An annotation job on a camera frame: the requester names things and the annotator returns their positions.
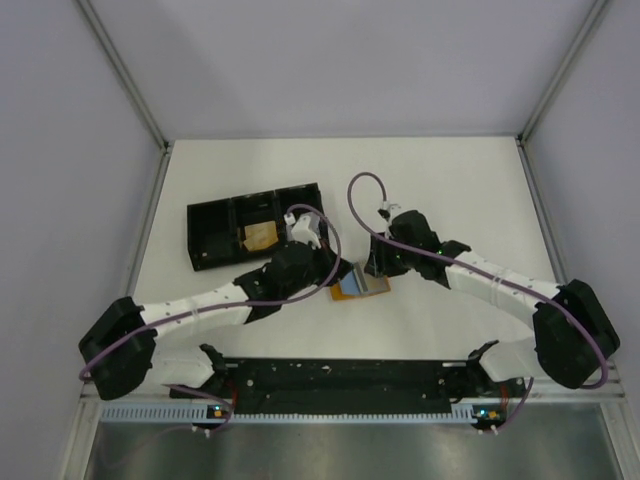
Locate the yellow leather card holder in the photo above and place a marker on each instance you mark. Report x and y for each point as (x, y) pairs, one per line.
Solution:
(369, 285)

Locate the blue credit card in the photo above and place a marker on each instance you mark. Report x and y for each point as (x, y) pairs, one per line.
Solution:
(349, 285)

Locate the black three-compartment tray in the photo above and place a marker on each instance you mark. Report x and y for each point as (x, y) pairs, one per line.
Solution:
(215, 229)

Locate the aluminium frame post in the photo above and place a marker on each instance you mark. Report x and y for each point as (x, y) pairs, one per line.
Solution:
(97, 29)
(587, 29)

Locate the aluminium front frame rail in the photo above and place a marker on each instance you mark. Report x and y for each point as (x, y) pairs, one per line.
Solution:
(121, 384)

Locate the grey slotted cable duct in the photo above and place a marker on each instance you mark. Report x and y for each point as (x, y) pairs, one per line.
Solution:
(166, 413)

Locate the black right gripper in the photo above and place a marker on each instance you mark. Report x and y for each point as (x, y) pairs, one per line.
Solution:
(378, 262)

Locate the aluminium frame post right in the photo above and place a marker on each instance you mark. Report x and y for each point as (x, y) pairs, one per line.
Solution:
(587, 29)

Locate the orange card in tray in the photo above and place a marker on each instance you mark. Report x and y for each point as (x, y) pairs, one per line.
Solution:
(260, 236)

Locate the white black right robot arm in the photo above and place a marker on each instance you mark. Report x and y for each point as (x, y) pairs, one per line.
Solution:
(570, 337)

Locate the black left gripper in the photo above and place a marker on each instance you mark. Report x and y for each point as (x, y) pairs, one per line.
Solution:
(326, 262)

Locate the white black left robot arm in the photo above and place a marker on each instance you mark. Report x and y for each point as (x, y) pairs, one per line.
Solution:
(136, 345)

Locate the aluminium frame post left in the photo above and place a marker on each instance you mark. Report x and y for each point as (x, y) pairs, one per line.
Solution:
(97, 29)

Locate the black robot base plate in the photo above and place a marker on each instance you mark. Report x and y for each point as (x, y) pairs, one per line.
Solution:
(321, 386)

